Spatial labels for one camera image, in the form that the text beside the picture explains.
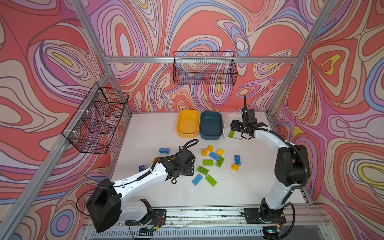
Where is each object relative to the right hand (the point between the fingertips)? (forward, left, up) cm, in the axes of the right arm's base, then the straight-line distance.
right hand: (236, 128), depth 95 cm
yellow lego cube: (-8, +17, -10) cm, 22 cm away
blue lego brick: (-10, +47, -9) cm, 48 cm away
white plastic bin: (+15, +2, -6) cm, 16 cm away
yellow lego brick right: (-22, +4, -10) cm, 25 cm away
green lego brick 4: (-24, +23, -11) cm, 35 cm away
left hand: (-25, +31, -3) cm, 40 cm away
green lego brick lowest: (-29, +19, -12) cm, 37 cm away
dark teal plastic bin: (+9, +15, -8) cm, 19 cm away
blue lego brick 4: (-29, +27, -12) cm, 41 cm away
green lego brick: (+2, +1, -10) cm, 10 cm away
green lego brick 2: (-19, +19, -10) cm, 29 cm away
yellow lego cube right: (-12, +11, -10) cm, 19 cm away
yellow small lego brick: (-13, +21, -8) cm, 26 cm away
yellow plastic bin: (+13, +32, -10) cm, 36 cm away
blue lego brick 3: (-17, +1, -11) cm, 20 cm away
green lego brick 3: (-19, +12, -10) cm, 25 cm away
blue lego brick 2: (-14, +15, -10) cm, 23 cm away
